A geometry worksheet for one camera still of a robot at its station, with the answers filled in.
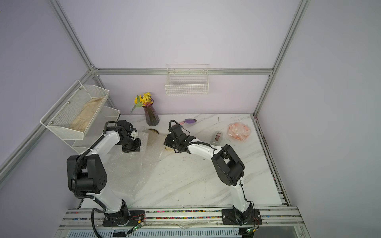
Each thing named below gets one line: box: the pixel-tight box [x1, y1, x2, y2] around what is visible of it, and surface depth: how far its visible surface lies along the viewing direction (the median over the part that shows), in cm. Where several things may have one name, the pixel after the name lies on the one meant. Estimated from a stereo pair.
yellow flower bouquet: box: [130, 92, 154, 115], surface depth 97 cm
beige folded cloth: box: [68, 96, 105, 133], surface depth 81 cm
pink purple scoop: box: [179, 118, 197, 125], surface depth 117 cm
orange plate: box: [228, 122, 251, 141], surface depth 108 cm
